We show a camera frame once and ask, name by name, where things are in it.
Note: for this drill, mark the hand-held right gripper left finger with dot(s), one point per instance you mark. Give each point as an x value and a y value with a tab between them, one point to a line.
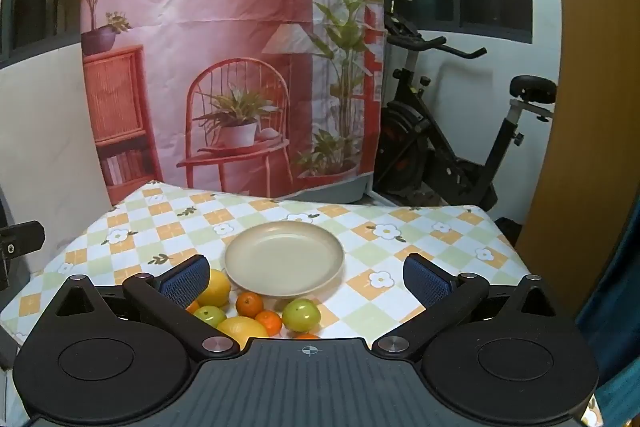
185	282

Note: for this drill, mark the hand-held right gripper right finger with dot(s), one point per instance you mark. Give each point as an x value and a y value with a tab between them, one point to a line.
427	279

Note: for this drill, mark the yellow lemon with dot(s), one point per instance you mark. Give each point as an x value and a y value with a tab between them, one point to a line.
242	331
218	289

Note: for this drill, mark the beige round plate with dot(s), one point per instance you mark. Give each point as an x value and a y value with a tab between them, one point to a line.
285	257

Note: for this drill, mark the green round fruit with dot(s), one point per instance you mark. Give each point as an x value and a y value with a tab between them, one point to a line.
301	314
210	316

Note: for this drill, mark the checkered flower tablecloth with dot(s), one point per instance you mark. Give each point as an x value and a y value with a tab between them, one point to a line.
400	217

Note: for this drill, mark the black exercise bike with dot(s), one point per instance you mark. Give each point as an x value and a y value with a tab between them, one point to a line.
425	147

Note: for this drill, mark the teal curtain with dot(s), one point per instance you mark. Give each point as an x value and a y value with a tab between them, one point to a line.
615	307

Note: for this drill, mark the brown wooden door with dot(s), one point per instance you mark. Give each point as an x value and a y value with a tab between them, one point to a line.
590	107

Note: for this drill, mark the printed pink backdrop cloth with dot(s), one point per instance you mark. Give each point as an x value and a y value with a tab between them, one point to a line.
225	7

